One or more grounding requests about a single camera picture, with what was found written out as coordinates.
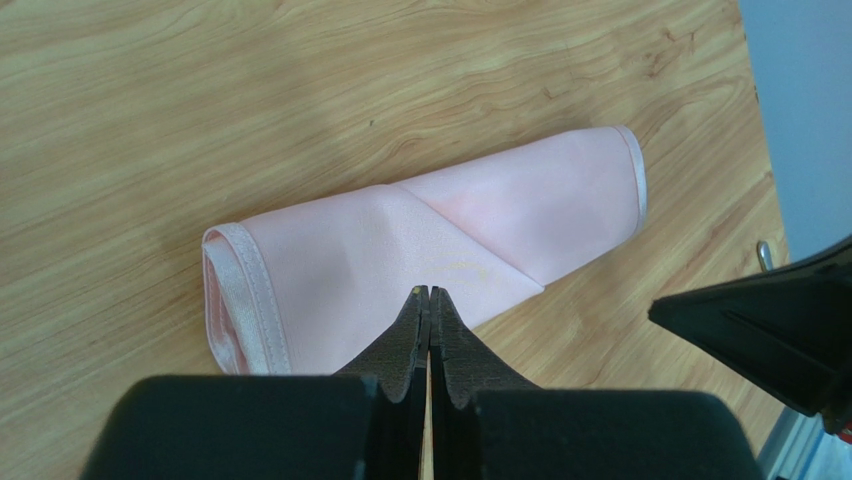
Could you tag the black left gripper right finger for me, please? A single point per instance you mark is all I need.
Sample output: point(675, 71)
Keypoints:
point(461, 366)

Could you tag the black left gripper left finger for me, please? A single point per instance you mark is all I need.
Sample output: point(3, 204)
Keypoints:
point(394, 367)

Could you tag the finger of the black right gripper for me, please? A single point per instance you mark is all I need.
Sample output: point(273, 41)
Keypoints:
point(788, 331)

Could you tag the pink cloth napkin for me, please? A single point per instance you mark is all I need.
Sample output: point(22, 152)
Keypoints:
point(304, 289)

